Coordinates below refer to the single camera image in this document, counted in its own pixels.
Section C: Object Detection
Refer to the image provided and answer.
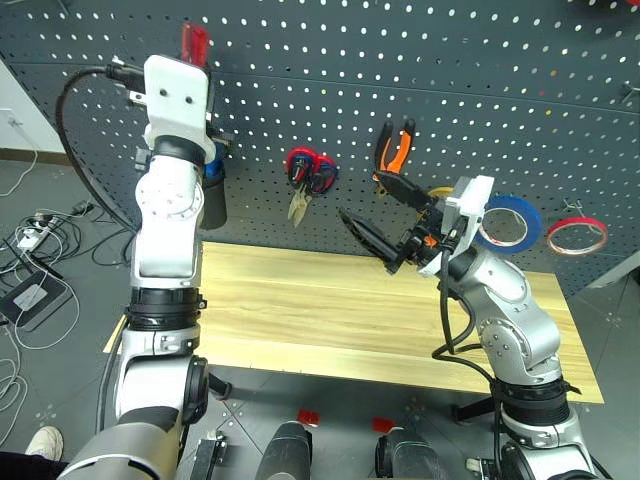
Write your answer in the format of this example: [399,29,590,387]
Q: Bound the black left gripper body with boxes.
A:
[202,64,219,128]

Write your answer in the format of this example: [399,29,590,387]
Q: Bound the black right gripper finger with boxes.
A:
[337,207,407,274]
[374,169,439,214]

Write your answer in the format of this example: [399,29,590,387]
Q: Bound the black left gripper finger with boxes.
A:
[205,124,235,150]

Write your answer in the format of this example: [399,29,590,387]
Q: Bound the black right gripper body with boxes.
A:
[386,198,459,275]

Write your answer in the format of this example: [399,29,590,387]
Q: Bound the orange and black pliers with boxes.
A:
[371,117,418,199]

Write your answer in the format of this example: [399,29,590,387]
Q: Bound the red handled screwdriver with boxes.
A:
[179,21,212,68]

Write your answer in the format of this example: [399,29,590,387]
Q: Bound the thin red tape roll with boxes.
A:
[545,215,610,258]

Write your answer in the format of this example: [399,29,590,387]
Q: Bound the black plastic cup holder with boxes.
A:
[199,149,229,232]

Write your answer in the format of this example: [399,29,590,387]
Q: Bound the red and blue snips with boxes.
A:
[284,145,342,230]

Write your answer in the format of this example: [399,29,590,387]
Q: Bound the blue tape roll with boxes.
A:
[471,194,544,257]

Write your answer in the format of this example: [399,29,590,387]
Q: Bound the dark grey perforated pegboard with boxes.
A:
[0,0,640,302]

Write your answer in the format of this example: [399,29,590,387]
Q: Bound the metal double pegboard hook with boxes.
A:
[561,198,602,234]

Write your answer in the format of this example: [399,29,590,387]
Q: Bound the black table stand foot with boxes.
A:
[451,394,502,426]

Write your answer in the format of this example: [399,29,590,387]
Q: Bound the white power strip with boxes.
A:
[16,226,52,252]

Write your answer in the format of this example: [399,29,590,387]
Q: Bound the dark rounded shape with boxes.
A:
[260,420,314,480]
[375,426,447,480]

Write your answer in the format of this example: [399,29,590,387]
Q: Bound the black flat floor device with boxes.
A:
[0,269,74,332]

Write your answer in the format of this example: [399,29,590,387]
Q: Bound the white shoe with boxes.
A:
[24,425,66,462]

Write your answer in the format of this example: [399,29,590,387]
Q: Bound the dark trouser leg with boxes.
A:
[0,449,69,480]

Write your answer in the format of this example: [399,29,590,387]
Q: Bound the blue handled screwdriver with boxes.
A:
[203,141,227,182]

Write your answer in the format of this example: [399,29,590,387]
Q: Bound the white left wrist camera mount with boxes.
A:
[141,54,217,157]

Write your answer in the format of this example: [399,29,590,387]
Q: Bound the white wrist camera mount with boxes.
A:
[141,54,217,157]
[416,174,496,279]

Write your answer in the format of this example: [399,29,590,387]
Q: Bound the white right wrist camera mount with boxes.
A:
[416,174,496,279]

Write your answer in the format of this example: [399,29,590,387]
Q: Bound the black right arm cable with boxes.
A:
[430,226,507,480]

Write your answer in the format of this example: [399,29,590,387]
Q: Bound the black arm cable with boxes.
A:
[54,55,148,232]
[430,226,507,480]

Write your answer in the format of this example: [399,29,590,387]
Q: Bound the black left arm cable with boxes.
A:
[54,55,148,232]

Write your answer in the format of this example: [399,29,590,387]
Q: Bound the grey pegboard frame post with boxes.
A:
[584,249,640,291]

